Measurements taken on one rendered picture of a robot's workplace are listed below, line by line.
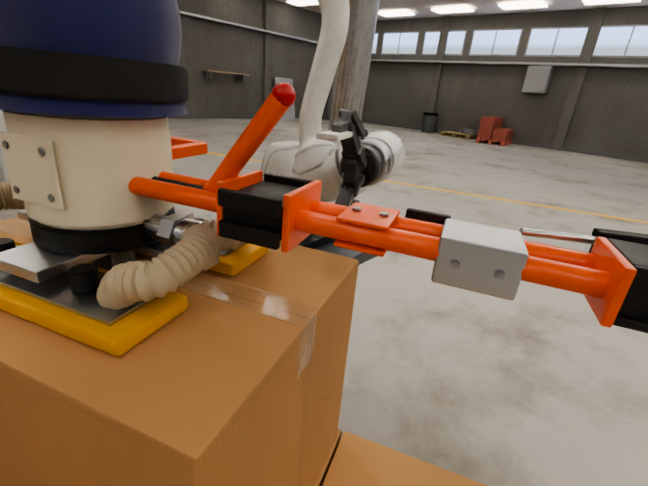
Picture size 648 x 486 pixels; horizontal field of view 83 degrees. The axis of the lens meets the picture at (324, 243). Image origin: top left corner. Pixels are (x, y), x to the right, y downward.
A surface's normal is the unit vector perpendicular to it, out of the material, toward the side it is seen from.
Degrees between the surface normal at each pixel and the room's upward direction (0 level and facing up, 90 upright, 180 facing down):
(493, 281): 90
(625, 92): 90
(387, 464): 0
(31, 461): 90
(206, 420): 0
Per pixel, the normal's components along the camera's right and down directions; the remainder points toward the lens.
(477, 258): -0.36, 0.32
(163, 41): 0.95, 0.25
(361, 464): 0.08, -0.92
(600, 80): -0.65, 0.24
